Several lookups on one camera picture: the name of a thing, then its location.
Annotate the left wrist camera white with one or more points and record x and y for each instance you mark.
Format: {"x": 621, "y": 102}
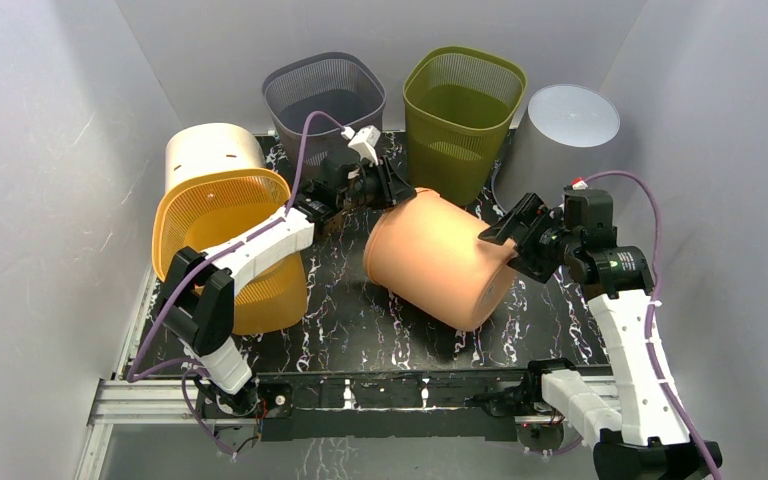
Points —
{"x": 363, "y": 141}

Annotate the olive green mesh basket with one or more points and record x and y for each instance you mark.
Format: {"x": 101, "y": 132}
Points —
{"x": 459, "y": 105}

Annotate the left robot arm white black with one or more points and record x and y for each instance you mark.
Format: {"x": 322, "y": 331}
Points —
{"x": 197, "y": 298}

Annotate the grey mesh basket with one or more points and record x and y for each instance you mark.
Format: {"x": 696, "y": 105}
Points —
{"x": 335, "y": 83}

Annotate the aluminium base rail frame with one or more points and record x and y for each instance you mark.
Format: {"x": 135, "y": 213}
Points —
{"x": 414, "y": 404}

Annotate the orange round plastic bucket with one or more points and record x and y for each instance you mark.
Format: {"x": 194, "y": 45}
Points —
{"x": 427, "y": 251}

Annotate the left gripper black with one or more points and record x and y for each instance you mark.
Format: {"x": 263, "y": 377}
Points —
{"x": 398, "y": 193}

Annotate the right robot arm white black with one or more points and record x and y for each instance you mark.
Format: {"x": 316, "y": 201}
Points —
{"x": 609, "y": 331}

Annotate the yellow mesh basket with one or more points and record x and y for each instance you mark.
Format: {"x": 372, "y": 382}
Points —
{"x": 207, "y": 210}

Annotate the cream bin with orange rim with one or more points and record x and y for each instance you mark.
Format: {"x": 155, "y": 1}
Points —
{"x": 210, "y": 148}

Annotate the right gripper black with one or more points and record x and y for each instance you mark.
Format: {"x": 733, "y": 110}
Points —
{"x": 527, "y": 230}

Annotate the light grey round bucket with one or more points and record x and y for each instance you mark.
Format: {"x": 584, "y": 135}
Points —
{"x": 565, "y": 134}

